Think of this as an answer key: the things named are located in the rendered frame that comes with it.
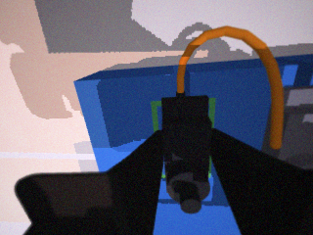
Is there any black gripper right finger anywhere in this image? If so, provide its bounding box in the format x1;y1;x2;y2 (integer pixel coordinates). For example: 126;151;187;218
210;128;313;235

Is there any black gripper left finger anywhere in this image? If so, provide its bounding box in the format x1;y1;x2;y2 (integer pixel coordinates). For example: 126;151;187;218
15;130;164;235

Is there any blue flat deck plate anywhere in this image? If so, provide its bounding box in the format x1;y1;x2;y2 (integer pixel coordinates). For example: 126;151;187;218
74;54;313;235

